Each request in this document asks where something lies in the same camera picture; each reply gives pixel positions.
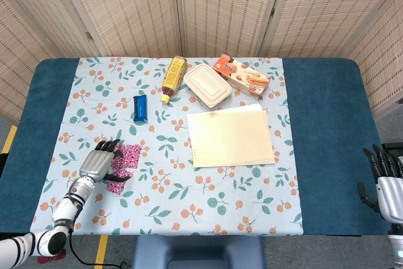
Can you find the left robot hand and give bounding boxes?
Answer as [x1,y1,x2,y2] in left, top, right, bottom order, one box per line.
[78,139,132,185]

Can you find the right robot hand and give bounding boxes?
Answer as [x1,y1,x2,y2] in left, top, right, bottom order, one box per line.
[357,144,403,226]

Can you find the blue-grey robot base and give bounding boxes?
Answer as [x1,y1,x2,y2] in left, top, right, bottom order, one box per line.
[132,235,266,269]

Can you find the black equipment box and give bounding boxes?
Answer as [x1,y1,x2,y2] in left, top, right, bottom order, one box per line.
[382,142,403,160]

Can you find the blue snack pack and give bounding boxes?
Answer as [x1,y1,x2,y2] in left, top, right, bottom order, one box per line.
[132,94,149,123]

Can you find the floral tablecloth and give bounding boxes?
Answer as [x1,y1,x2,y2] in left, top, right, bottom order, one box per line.
[30,57,304,236]

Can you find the yellow floor tape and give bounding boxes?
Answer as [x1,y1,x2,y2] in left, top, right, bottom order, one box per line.
[94,235,110,269]
[1,125,18,155]

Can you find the teal table cover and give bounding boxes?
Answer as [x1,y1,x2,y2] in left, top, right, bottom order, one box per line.
[0,57,390,238]

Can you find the red cylinder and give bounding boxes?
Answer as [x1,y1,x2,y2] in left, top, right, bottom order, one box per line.
[37,249,67,265]

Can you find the tea bottle with yellow label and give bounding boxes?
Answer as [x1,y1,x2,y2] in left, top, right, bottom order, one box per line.
[161,56,188,105]

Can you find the woven folding screen panel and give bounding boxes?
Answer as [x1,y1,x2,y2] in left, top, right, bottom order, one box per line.
[344,0,403,120]
[0,0,59,125]
[0,0,110,59]
[52,0,185,59]
[173,0,287,59]
[258,0,403,59]

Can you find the beige lidded lunch box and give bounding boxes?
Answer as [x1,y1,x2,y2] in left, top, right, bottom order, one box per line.
[183,63,233,108]

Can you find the white paper sheets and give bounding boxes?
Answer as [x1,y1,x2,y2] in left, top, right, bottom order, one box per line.
[220,103,264,114]

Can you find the orange biscuit box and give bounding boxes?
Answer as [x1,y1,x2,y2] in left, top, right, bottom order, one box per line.
[212,54,271,100]

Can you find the black cable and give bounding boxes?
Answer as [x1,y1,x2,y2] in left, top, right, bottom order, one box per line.
[67,234,132,267]

